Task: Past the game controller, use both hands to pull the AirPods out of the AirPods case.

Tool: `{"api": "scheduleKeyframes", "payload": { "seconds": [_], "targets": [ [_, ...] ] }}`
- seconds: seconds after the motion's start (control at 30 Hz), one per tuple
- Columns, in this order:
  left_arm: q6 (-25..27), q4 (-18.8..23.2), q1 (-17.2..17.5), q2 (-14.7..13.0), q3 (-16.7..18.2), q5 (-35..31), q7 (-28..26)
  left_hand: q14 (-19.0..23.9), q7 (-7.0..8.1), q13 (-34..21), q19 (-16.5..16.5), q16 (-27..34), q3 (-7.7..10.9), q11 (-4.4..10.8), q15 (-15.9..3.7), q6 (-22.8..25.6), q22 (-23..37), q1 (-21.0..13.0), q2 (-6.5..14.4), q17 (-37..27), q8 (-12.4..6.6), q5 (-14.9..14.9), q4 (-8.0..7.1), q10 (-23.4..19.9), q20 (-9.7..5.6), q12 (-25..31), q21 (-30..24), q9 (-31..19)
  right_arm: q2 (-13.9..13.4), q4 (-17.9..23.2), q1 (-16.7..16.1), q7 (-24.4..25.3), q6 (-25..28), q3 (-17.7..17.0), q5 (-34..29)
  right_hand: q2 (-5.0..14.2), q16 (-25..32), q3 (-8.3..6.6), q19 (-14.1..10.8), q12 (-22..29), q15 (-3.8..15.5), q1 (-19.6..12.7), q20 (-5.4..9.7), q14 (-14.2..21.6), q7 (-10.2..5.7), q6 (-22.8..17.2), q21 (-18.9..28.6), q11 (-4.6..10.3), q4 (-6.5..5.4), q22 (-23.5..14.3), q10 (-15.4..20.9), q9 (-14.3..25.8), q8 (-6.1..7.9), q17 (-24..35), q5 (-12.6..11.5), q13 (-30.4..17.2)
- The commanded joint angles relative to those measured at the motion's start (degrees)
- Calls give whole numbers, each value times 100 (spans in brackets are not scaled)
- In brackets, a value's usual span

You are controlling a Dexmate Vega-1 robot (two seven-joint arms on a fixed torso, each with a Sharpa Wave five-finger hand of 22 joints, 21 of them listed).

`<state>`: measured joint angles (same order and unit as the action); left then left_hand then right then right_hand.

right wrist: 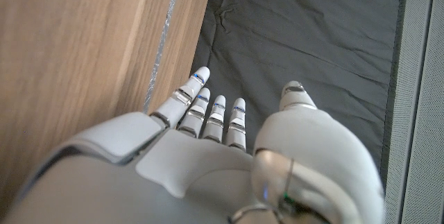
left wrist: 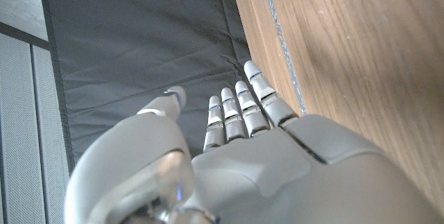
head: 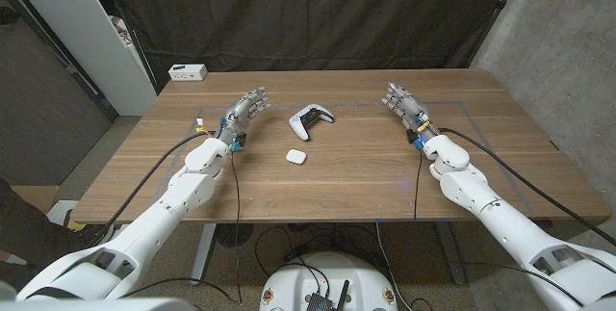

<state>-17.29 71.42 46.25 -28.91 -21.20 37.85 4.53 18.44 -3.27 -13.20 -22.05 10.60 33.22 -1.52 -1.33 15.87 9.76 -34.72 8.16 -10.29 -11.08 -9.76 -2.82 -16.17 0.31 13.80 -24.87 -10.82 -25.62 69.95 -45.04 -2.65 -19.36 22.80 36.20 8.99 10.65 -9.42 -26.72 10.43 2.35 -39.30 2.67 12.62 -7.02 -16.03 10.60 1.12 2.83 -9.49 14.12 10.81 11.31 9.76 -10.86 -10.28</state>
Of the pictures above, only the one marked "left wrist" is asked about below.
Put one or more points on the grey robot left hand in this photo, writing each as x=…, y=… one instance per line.
x=263, y=175

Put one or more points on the black backdrop curtain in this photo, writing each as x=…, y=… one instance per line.
x=138, y=36

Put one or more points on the white metal cabinet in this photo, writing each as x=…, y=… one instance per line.
x=21, y=130

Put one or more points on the grey tape table outline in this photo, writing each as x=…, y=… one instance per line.
x=285, y=49

